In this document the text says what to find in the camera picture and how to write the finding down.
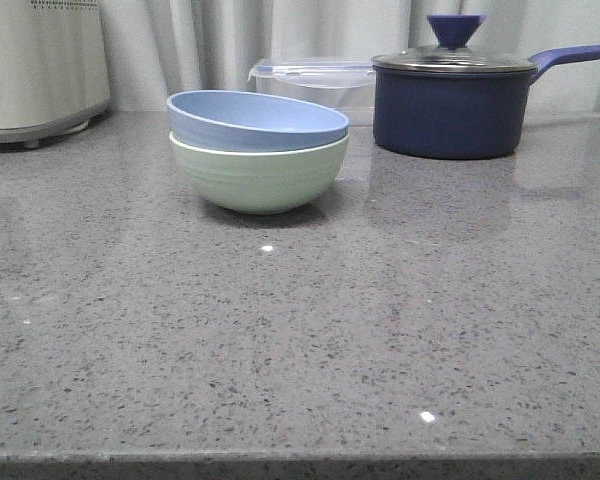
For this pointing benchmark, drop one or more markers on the light green bowl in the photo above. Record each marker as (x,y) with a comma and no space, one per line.
(260,182)

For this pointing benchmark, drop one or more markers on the light blue bowl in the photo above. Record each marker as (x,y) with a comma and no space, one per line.
(239,121)

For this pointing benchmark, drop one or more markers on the clear plastic food container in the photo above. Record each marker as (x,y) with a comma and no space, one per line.
(346,85)

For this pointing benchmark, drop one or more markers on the dark blue saucepan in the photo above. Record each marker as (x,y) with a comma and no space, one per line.
(460,115)

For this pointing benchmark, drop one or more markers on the glass lid with blue knob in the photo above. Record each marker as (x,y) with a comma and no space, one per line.
(452,54)

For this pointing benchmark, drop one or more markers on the white kitchen appliance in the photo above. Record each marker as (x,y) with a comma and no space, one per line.
(53,71)

